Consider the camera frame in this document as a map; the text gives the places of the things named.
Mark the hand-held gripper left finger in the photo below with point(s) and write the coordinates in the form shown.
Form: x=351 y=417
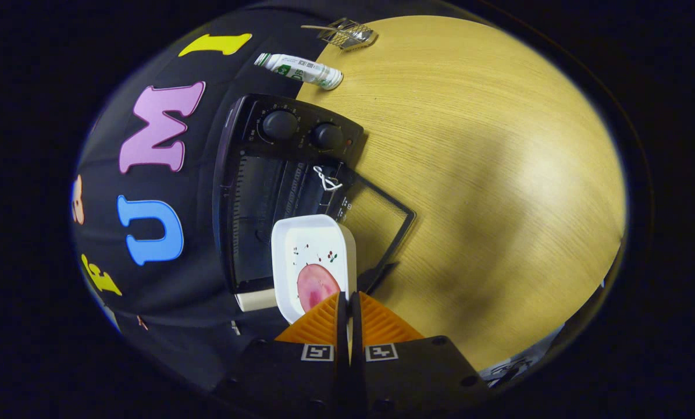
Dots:
x=300 y=378

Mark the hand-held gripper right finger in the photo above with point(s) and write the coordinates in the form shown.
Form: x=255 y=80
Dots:
x=405 y=378

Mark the pink ham slice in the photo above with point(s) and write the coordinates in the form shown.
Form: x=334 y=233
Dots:
x=315 y=285

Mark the white rectangular dish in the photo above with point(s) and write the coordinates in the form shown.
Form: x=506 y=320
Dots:
x=312 y=233

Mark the black toaster oven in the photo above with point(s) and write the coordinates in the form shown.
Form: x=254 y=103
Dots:
x=248 y=174

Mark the white bread toaster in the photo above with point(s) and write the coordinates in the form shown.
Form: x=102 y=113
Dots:
x=257 y=299

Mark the black backdrop cloth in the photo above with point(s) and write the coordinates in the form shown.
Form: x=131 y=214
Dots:
x=196 y=291

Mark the white bottle green label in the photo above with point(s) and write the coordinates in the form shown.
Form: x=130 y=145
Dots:
x=300 y=70

